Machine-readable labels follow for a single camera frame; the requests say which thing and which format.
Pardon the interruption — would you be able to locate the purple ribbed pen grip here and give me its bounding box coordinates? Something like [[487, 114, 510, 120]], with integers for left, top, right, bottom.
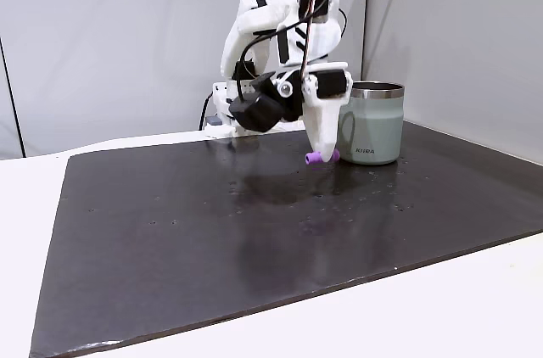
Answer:
[[304, 148, 341, 165]]

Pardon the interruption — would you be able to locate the pale green steel-rimmed mug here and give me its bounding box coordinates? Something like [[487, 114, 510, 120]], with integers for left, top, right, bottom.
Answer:
[[338, 81, 406, 166]]

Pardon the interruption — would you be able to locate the black glossy table mat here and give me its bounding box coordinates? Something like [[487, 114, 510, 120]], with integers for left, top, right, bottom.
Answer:
[[28, 119, 543, 358]]

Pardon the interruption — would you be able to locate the striped servo wire bundle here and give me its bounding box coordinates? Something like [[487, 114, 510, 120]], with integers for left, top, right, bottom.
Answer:
[[299, 0, 319, 81]]

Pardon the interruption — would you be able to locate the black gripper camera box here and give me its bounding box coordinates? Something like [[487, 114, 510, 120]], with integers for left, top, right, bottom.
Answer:
[[227, 71, 285, 133]]

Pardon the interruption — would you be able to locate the black camera cable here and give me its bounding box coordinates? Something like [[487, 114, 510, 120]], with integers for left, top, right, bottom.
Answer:
[[235, 0, 348, 104]]

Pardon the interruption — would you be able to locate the black power cable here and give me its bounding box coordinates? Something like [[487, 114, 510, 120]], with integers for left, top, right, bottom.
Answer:
[[199, 92, 213, 131]]

